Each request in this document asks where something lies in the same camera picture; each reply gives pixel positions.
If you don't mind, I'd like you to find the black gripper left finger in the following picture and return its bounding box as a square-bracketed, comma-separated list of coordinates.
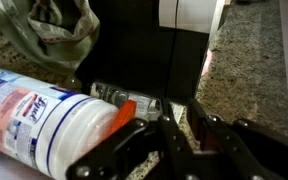
[65, 99, 194, 180]

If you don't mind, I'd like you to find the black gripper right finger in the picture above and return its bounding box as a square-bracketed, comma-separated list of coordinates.
[187, 99, 288, 180]

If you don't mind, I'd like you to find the orange square lid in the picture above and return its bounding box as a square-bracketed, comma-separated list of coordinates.
[106, 100, 137, 138]

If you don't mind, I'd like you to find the white wipes container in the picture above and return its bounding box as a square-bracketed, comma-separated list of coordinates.
[0, 69, 118, 180]

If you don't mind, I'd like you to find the clear plastic bottle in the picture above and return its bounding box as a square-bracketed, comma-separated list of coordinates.
[90, 82, 162, 121]

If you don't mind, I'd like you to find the pink white small device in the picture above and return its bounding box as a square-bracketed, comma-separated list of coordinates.
[201, 49, 212, 76]

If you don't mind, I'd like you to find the white toaster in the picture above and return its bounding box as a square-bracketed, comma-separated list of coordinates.
[159, 0, 225, 34]

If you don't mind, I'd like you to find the green patterned cloth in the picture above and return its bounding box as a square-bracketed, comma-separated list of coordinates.
[0, 0, 100, 75]

